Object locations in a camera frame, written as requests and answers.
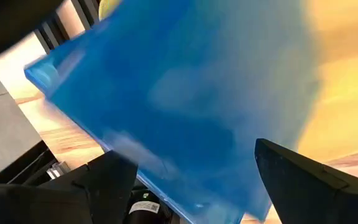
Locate black frame post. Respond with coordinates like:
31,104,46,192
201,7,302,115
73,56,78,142
0,0,65,65

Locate black slatted frame bars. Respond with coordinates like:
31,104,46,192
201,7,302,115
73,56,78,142
33,0,101,54

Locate silver metal bracket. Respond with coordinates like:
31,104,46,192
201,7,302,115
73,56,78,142
46,161,71,180

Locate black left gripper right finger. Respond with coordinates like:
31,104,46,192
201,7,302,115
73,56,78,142
255,138,358,224

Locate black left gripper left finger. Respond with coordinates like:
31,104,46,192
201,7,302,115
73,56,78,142
0,151,139,224

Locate blue plastic disc case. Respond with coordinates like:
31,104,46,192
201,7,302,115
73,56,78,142
24,0,323,224

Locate black table frame rail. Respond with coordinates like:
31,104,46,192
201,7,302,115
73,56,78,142
0,139,59,185

